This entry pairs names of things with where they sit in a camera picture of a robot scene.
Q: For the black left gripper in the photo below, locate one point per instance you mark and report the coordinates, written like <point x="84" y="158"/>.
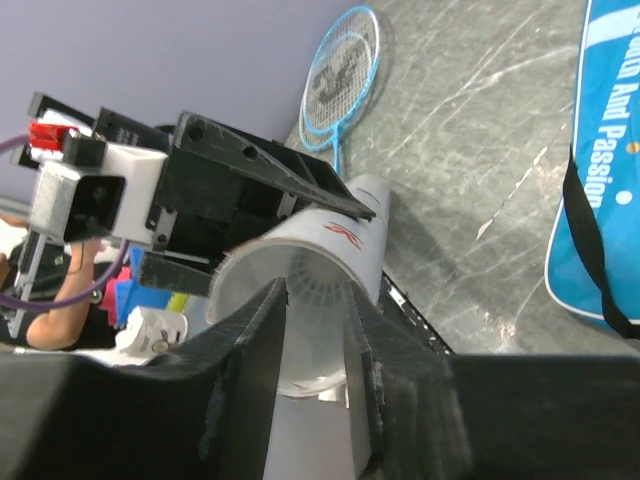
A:
<point x="200" y="188"/>

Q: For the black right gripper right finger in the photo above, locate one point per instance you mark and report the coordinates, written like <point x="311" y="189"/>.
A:
<point x="418" y="414"/>

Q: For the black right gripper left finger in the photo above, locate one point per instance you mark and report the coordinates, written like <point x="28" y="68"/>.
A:
<point x="202" y="410"/>

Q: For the white shuttlecock tube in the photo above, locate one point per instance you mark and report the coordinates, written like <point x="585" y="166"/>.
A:
<point x="315" y="251"/>

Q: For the blue badminton racket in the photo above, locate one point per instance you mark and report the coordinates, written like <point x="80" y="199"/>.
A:
<point x="336" y="78"/>
<point x="362" y="20"/>

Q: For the blue sport racket bag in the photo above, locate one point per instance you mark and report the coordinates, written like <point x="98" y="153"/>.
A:
<point x="592" y="260"/>

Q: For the white shuttlecock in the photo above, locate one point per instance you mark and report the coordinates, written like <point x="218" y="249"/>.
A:
<point x="315" y="285"/>

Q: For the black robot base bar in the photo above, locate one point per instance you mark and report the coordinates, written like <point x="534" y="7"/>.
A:
<point x="397" y="307"/>

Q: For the person in background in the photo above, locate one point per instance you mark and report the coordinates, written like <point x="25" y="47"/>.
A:
<point x="67" y="295"/>

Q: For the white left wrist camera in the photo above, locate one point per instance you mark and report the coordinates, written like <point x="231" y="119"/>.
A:
<point x="97" y="183"/>

